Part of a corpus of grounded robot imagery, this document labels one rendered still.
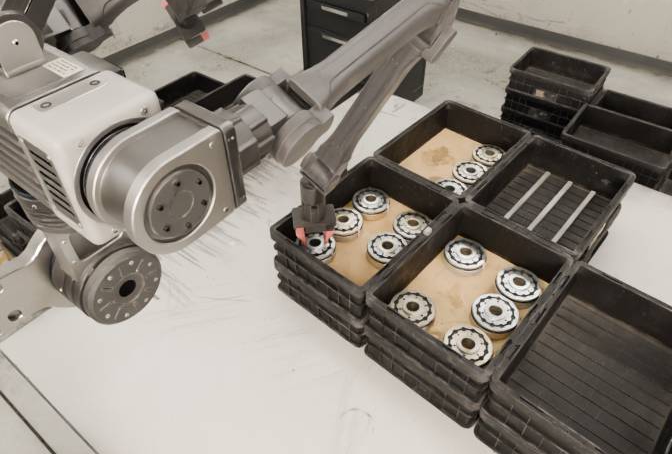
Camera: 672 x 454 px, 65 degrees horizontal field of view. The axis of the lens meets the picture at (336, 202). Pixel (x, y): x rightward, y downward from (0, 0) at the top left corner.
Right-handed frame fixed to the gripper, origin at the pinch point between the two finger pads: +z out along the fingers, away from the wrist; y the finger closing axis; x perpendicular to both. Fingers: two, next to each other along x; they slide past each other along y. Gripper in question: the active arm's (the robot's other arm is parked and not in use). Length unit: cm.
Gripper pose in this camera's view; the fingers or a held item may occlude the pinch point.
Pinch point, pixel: (315, 241)
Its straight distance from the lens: 132.6
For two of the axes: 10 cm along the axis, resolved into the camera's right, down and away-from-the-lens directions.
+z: 0.1, 7.4, 6.7
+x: 1.4, 6.6, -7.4
